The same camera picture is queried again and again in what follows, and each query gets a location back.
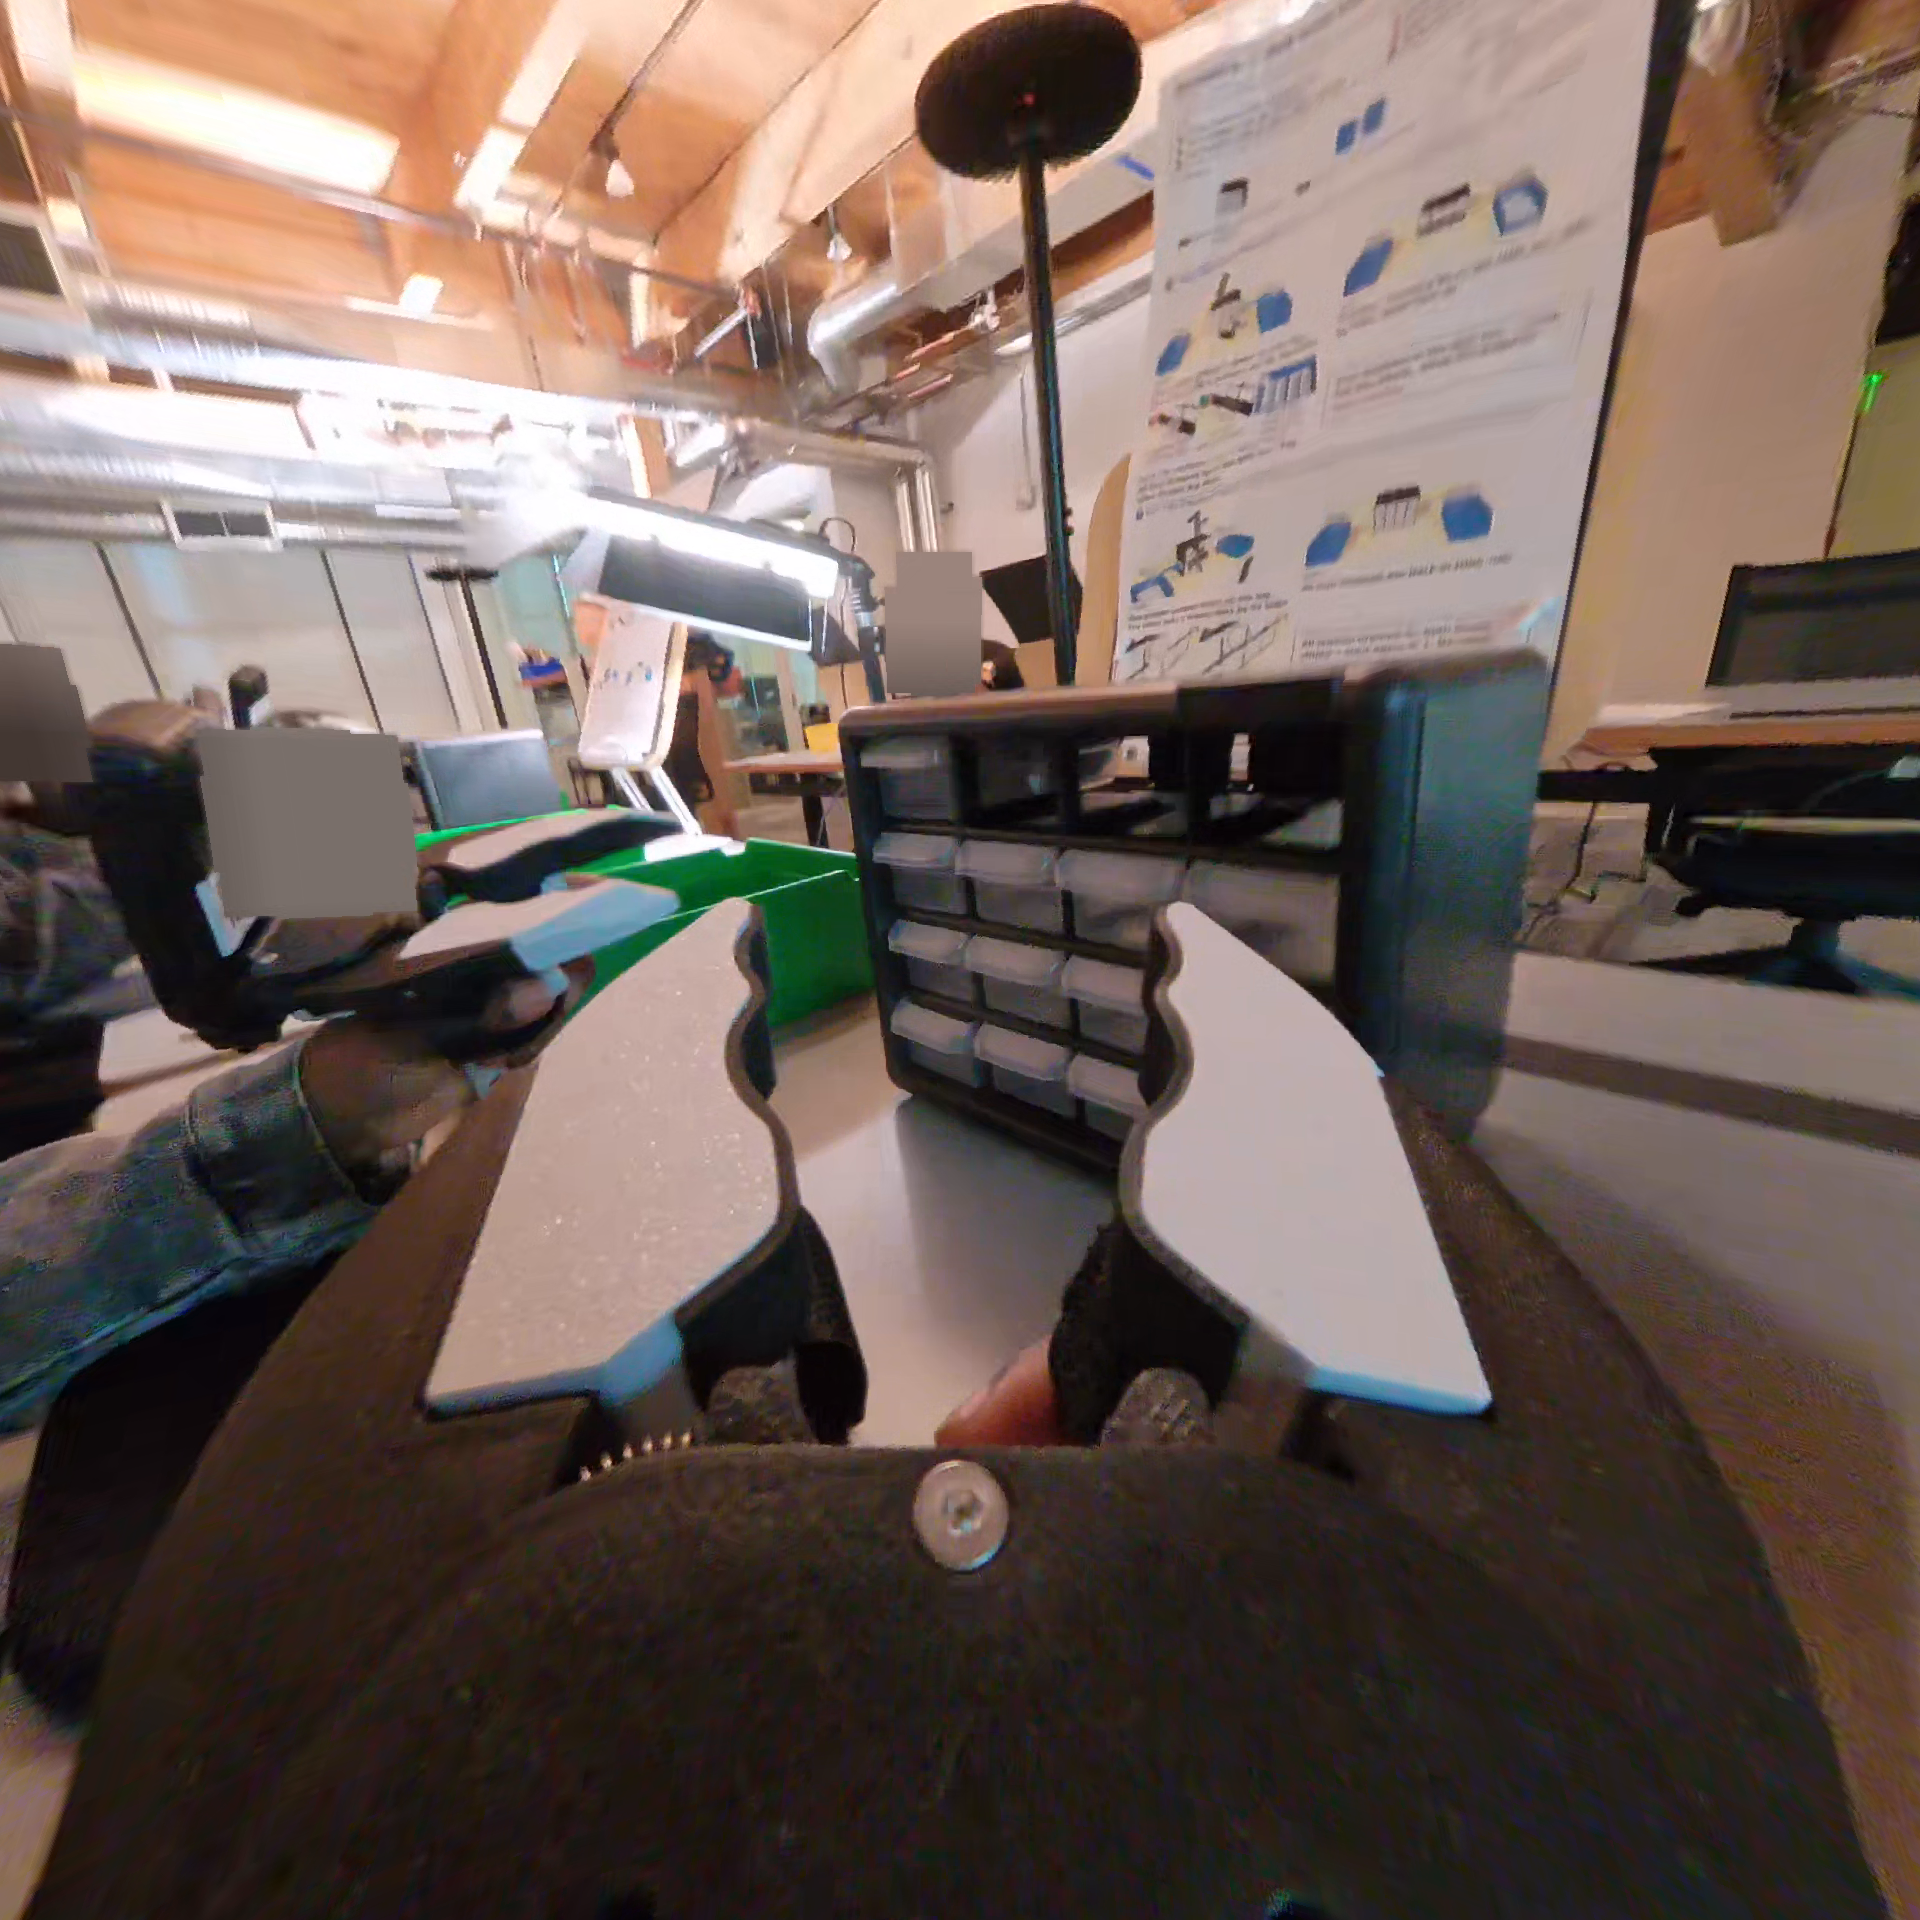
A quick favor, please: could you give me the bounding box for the silver ventilation duct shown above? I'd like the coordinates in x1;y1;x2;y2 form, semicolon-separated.
802;225;1023;394

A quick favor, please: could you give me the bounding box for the person's right hand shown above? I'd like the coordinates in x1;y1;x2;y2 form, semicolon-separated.
938;1342;1069;1449

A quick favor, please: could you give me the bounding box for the studio light panel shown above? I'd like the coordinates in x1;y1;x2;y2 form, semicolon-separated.
563;483;856;657

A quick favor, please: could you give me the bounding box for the black drawer cabinet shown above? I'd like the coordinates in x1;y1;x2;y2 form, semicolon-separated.
836;646;1555;1172

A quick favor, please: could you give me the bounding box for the white easel board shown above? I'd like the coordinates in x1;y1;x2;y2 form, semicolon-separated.
577;593;695;818

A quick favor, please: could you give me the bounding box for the white instruction poster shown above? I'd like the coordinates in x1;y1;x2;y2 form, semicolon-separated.
1117;0;1660;684

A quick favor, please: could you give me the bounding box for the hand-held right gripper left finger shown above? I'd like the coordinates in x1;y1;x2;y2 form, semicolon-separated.
424;893;874;1449

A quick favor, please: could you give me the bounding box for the grey storage bin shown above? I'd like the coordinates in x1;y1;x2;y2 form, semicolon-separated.
411;731;569;835

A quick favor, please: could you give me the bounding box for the person's left hand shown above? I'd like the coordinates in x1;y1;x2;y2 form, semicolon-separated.
293;982;594;1203

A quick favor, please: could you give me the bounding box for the wooden office desk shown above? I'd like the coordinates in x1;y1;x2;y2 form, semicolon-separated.
1537;705;1920;857

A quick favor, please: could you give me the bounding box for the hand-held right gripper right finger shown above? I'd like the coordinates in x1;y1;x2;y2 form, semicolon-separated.
1048;900;1500;1452

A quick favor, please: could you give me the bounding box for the plywood poster board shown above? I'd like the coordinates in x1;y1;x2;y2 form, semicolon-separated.
1079;450;1144;684

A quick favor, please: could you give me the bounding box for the green plastic bin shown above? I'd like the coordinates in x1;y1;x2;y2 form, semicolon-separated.
417;817;876;1038

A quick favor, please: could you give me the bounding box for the black round cushion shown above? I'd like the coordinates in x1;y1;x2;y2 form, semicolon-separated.
0;1275;309;1719

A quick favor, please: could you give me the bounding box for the black round-topped pole stand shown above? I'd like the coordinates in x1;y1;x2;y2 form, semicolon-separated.
912;0;1145;689
424;558;512;735

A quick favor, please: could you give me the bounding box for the black office chair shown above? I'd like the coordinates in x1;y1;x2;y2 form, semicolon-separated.
1664;780;1920;993

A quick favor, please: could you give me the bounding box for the black computer monitor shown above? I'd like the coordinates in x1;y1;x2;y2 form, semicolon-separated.
1704;546;1920;723

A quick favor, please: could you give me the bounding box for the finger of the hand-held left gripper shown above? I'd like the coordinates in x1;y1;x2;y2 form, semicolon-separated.
403;878;683;975
427;807;683;890

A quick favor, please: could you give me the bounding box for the set of cabinet drawers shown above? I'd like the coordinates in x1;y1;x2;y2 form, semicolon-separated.
857;735;1345;1143

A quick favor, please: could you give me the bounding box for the person's left forearm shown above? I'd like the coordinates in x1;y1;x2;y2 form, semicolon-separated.
0;1036;393;1433

